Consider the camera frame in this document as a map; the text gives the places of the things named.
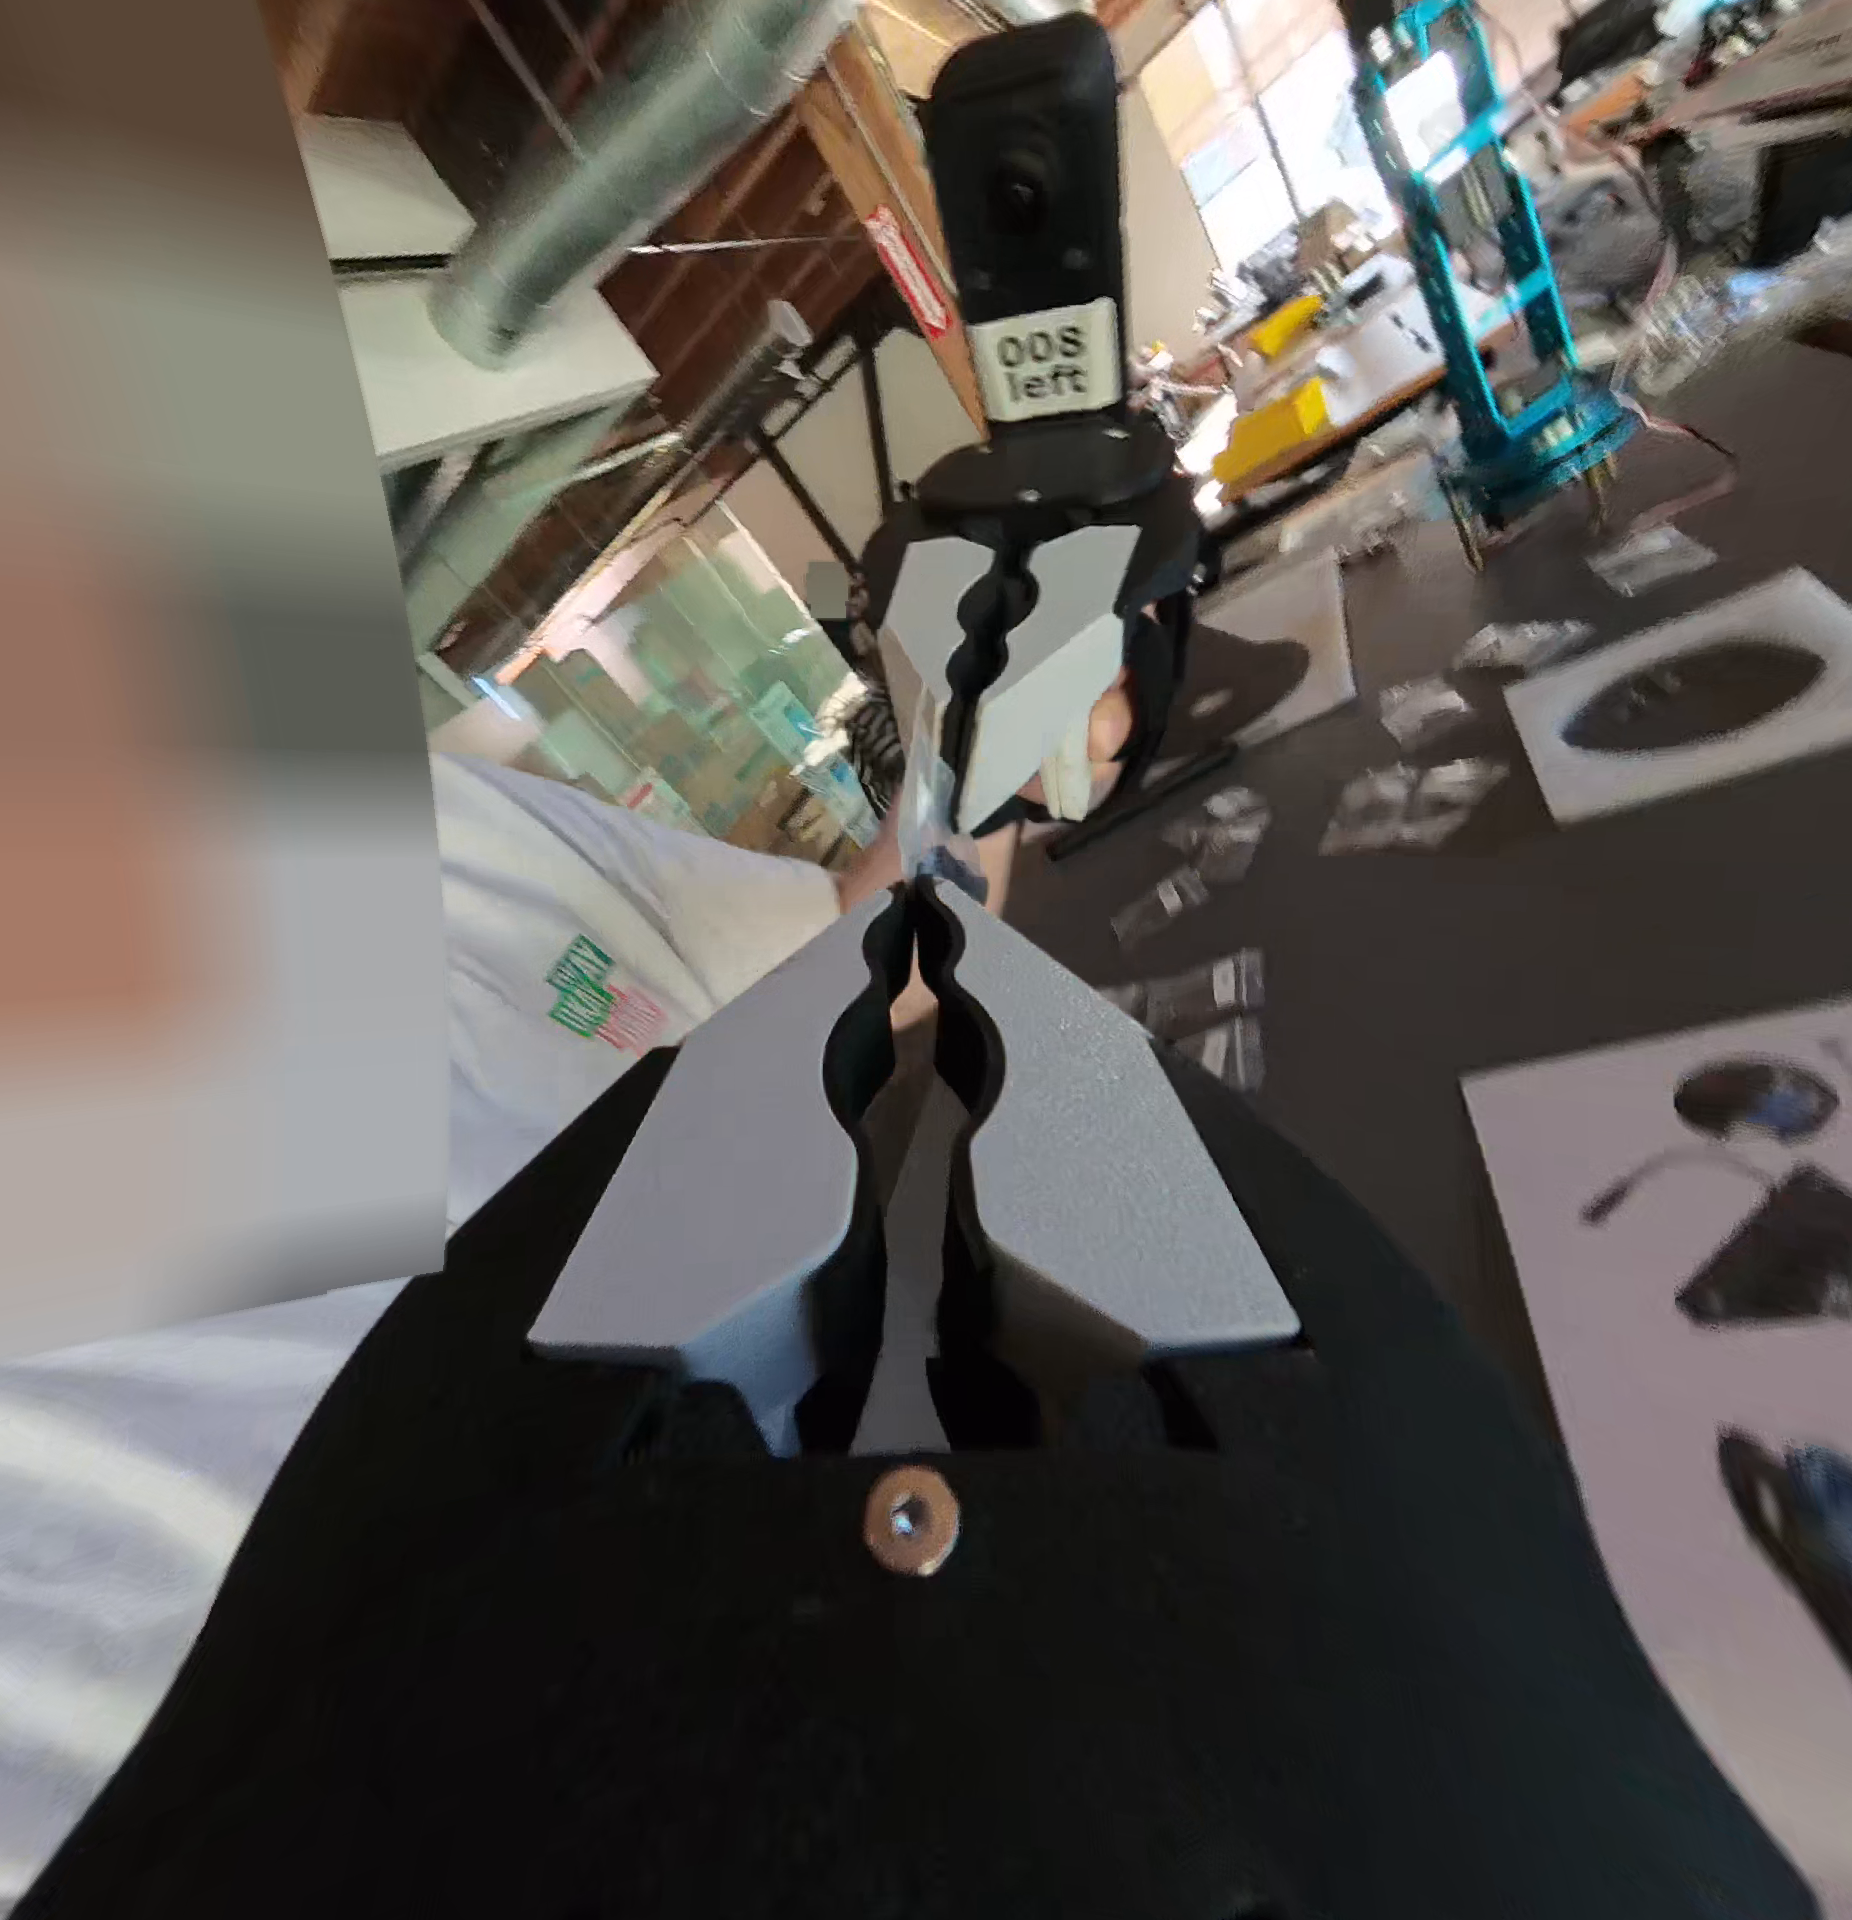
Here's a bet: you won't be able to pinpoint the silver ventilation duct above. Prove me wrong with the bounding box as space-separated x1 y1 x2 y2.
422 0 859 371

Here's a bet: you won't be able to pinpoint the large white cardboard sheet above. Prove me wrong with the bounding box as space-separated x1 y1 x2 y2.
1506 566 1852 834

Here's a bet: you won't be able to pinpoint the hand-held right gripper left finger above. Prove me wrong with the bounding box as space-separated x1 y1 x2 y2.
526 887 930 1458

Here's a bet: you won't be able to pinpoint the scattered small plastic bags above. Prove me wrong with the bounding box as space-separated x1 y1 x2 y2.
1103 513 1727 1082

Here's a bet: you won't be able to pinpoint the dark desk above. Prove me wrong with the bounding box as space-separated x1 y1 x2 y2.
1005 325 1852 1920

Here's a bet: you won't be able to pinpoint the red and white sign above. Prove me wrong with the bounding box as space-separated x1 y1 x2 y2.
864 202 957 346

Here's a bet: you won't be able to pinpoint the small white cardboard sheet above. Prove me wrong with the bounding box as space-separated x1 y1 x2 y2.
1184 548 1363 753

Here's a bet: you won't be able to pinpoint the open instruction manual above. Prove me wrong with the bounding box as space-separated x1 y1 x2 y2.
1461 997 1852 1920

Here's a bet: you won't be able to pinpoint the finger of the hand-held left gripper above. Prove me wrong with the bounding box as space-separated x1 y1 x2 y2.
941 523 1150 844
871 530 1007 760

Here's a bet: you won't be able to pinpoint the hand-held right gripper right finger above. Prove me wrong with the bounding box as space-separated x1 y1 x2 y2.
920 887 1307 1450

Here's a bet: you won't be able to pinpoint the small clear plastic bag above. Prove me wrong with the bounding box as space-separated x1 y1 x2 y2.
890 683 1005 903

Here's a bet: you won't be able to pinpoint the black monitor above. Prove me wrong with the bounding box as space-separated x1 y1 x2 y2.
1745 135 1852 277

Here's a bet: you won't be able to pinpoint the black oval plate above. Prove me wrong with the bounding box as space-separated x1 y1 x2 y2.
1564 642 1834 753

